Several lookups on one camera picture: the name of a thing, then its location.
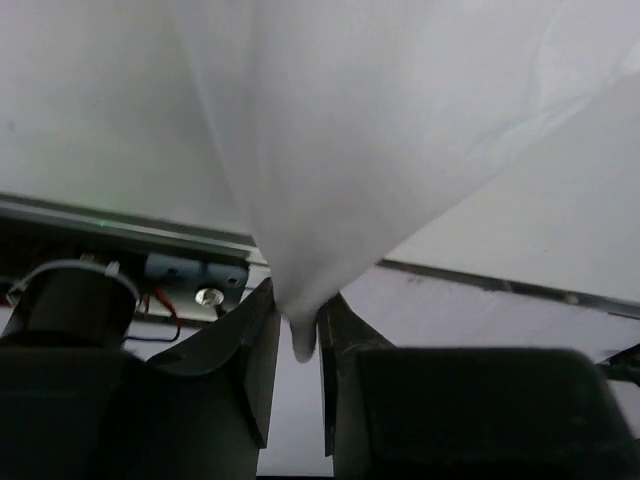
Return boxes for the white t-shirt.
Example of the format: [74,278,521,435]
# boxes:
[170,1,639,362]

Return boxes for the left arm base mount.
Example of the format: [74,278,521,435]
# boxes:
[1,195,249,356]

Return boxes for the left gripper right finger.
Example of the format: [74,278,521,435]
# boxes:
[317,296,639,479]

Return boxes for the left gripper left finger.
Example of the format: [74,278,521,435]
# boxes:
[112,279,280,479]

